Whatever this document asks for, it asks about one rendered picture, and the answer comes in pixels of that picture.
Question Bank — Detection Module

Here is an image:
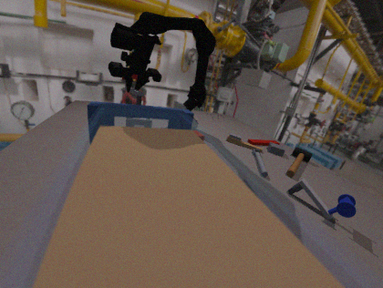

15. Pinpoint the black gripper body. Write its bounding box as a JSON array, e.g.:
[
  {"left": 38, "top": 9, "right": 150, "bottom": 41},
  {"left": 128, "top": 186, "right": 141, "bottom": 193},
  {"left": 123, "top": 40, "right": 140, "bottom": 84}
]
[{"left": 109, "top": 51, "right": 162, "bottom": 82}]

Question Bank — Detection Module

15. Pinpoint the winch handle with blue knob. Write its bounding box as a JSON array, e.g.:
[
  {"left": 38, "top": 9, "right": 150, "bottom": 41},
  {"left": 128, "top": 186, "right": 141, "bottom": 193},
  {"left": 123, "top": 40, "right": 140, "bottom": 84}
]
[{"left": 288, "top": 179, "right": 356, "bottom": 220}]

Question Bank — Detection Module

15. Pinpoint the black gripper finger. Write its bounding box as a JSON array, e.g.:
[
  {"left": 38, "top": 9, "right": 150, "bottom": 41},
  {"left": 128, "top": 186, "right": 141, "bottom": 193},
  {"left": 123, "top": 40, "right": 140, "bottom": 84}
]
[
  {"left": 134, "top": 75, "right": 150, "bottom": 90},
  {"left": 124, "top": 77, "right": 133, "bottom": 92}
]

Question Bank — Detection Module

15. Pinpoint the wooden-handled black mallet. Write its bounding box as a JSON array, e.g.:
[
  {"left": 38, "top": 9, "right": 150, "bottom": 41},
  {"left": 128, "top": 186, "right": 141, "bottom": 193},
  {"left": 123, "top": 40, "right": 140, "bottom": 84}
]
[{"left": 286, "top": 147, "right": 313, "bottom": 178}]

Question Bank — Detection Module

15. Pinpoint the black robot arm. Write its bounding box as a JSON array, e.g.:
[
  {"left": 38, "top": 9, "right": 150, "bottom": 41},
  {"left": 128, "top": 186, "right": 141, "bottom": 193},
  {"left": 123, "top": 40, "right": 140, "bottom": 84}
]
[{"left": 110, "top": 12, "right": 216, "bottom": 111}]

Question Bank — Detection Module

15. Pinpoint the red flat bar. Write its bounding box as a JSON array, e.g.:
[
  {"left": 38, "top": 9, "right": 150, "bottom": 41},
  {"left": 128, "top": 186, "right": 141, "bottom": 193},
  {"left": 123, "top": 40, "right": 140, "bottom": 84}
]
[{"left": 247, "top": 139, "right": 280, "bottom": 146}]

